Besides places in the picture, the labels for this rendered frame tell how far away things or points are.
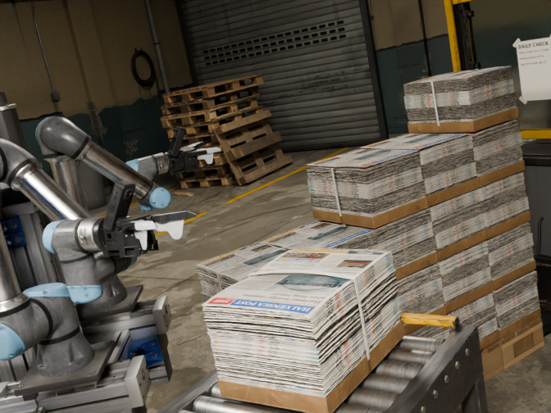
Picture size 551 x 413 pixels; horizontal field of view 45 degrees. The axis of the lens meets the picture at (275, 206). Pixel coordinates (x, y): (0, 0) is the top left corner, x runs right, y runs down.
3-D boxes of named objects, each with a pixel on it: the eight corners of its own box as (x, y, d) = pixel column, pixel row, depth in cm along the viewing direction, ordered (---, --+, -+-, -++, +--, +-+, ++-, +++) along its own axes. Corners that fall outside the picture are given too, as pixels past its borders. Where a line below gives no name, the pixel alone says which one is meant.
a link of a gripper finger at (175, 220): (198, 235, 150) (157, 241, 149) (194, 209, 150) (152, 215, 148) (199, 237, 147) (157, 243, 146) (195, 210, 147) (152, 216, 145)
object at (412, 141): (357, 149, 291) (357, 147, 291) (406, 134, 305) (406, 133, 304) (417, 151, 259) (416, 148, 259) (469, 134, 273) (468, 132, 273)
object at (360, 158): (305, 166, 275) (304, 164, 275) (357, 150, 290) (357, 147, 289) (364, 170, 244) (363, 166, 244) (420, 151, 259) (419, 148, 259)
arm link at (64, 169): (77, 274, 234) (35, 120, 222) (70, 266, 247) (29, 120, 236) (111, 264, 239) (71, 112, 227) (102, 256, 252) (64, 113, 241)
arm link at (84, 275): (120, 287, 162) (109, 243, 159) (90, 306, 152) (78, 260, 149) (94, 288, 165) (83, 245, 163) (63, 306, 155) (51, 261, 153)
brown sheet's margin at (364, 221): (312, 219, 280) (311, 209, 279) (365, 200, 295) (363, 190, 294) (374, 229, 248) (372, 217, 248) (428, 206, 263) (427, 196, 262)
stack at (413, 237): (237, 458, 270) (192, 263, 252) (440, 347, 329) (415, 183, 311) (291, 501, 238) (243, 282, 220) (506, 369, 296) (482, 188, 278)
